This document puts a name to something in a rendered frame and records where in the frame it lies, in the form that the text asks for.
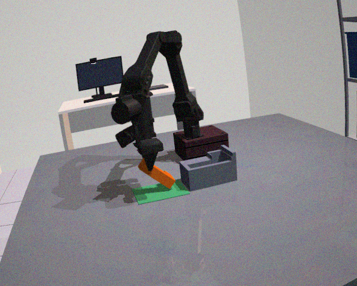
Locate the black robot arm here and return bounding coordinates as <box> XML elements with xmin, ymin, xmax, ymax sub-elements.
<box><xmin>111</xmin><ymin>30</ymin><xmax>204</xmax><ymax>148</ymax></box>

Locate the orange l-shaped part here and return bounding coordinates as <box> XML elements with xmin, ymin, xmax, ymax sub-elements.
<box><xmin>138</xmin><ymin>159</ymin><xmax>175</xmax><ymax>189</ymax></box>

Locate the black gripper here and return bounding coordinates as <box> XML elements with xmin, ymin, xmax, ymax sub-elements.
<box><xmin>131</xmin><ymin>114</ymin><xmax>163</xmax><ymax>171</ymax></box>

